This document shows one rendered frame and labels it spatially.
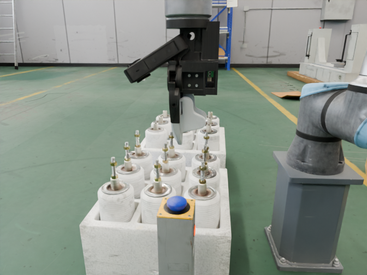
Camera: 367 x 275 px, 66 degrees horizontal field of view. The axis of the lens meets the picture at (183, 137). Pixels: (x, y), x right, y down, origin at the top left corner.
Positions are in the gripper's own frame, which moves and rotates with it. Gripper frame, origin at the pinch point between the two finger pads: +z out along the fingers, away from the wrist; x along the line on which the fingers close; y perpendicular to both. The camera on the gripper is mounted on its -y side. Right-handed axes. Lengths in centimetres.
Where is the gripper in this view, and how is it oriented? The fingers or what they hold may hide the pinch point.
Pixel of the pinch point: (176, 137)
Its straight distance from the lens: 52.4
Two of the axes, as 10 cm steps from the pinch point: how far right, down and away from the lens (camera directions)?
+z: 0.0, 9.5, 3.3
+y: 9.9, 0.4, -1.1
